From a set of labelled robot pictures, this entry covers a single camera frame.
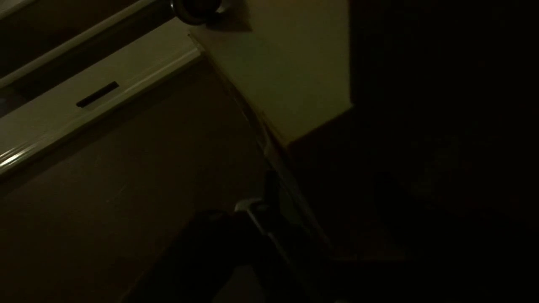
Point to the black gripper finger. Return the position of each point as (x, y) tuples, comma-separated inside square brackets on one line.
[(274, 194)]

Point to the white shelf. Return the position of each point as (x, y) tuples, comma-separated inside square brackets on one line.
[(102, 78)]

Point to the dark round object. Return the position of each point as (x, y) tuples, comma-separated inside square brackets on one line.
[(196, 9)]

